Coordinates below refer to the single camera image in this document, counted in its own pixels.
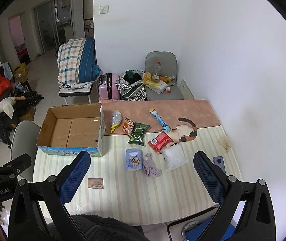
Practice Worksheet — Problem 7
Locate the white soft pack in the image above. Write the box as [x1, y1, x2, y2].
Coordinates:
[162, 144, 189, 171]

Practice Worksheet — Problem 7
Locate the mauve cloth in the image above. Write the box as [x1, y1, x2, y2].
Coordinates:
[142, 153, 163, 178]

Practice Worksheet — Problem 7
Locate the blue cartoon tissue pack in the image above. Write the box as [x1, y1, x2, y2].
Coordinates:
[125, 149, 143, 171]

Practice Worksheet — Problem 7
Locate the blue stick packet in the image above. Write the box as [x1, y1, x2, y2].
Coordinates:
[149, 108, 172, 132]

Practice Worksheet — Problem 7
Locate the yellow silver snack bag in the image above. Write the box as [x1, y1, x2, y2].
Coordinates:
[110, 110, 123, 133]

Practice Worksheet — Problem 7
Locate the green snack bag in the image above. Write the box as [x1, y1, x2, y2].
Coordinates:
[128, 123, 150, 146]

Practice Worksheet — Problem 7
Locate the orange cartoon snack bag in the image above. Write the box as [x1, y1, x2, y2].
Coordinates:
[122, 117, 135, 138]

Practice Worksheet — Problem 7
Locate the smartphone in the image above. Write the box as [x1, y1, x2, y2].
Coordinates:
[213, 156, 226, 173]

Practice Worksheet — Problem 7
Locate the small brown label card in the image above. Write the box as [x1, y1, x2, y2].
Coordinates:
[87, 178, 104, 189]

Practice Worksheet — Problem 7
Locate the grey round chair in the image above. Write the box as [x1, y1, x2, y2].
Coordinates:
[10, 121, 41, 182]

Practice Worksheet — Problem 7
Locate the open cardboard box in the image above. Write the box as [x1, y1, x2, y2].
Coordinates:
[36, 103, 105, 157]

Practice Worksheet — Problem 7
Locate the white goose plush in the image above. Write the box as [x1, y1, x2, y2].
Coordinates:
[0, 96, 26, 119]

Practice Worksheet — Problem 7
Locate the pink cat table mat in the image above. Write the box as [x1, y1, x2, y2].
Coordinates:
[102, 100, 221, 141]

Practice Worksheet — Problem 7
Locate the brown cardboard box on floor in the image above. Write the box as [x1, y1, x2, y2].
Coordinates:
[14, 63, 28, 83]

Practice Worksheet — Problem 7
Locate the pink suitcase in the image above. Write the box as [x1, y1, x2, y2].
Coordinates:
[98, 73, 121, 100]

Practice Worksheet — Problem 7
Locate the black white patterned bag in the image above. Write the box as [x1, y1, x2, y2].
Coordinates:
[115, 70, 147, 101]

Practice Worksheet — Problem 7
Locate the plaid folded quilt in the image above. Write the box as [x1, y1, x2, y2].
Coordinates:
[57, 38, 101, 85]

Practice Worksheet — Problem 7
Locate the yellow plastic bag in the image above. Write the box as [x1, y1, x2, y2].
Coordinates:
[142, 72, 158, 88]

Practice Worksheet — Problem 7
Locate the clear plastic bottle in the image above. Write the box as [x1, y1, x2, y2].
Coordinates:
[152, 61, 162, 83]

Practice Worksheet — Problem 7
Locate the grey cushioned chair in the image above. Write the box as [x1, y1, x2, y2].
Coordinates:
[145, 51, 183, 101]

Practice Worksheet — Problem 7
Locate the wall switch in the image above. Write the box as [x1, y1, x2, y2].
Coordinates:
[99, 5, 109, 14]

